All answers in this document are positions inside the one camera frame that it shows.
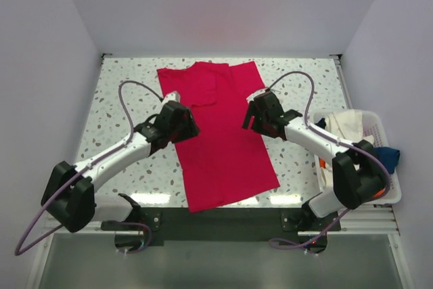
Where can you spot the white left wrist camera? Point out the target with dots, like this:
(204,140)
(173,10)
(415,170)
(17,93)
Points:
(172,96)

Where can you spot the aluminium frame rails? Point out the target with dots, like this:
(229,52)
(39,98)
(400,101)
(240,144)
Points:
(365,253)

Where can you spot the red t shirt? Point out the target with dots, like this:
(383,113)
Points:
(225,163)

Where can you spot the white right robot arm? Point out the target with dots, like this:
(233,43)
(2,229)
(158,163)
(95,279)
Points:
(357,175)

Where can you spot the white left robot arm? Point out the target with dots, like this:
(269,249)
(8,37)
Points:
(71,193)

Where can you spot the white plastic laundry basket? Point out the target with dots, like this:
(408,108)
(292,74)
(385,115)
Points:
(372,125)

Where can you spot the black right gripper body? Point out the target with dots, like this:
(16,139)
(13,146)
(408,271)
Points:
(258,117)

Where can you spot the navy blue t shirt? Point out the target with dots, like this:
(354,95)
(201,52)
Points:
(389,157)

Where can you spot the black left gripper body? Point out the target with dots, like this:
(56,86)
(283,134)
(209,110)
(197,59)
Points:
(185,122)

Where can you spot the white cream t shirt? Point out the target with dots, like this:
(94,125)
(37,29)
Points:
(346,124)

